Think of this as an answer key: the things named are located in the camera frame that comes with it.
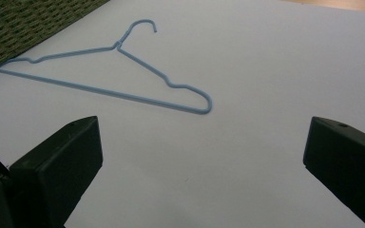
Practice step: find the green woven cloth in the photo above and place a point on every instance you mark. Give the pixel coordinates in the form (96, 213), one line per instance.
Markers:
(22, 25)

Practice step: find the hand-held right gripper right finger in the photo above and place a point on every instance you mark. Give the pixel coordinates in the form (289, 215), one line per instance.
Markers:
(348, 161)

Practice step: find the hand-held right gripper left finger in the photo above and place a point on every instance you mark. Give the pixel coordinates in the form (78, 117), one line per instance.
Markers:
(57, 164)

